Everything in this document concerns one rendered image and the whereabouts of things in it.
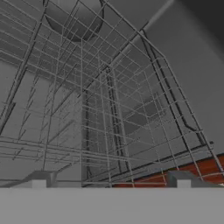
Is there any grey wire dishwasher rack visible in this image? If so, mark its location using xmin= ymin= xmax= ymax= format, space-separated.
xmin=0 ymin=87 xmax=88 ymax=187
xmin=0 ymin=0 xmax=224 ymax=188

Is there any grey round dishwasher spray hub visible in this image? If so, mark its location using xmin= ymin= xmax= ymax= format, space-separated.
xmin=43 ymin=0 xmax=105 ymax=42

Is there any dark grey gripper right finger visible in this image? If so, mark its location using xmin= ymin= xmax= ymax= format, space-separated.
xmin=166 ymin=170 xmax=224 ymax=189

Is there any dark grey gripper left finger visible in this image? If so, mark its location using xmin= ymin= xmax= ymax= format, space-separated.
xmin=17 ymin=170 xmax=60 ymax=189

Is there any grey dishwasher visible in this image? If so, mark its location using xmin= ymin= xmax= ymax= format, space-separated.
xmin=0 ymin=0 xmax=224 ymax=189

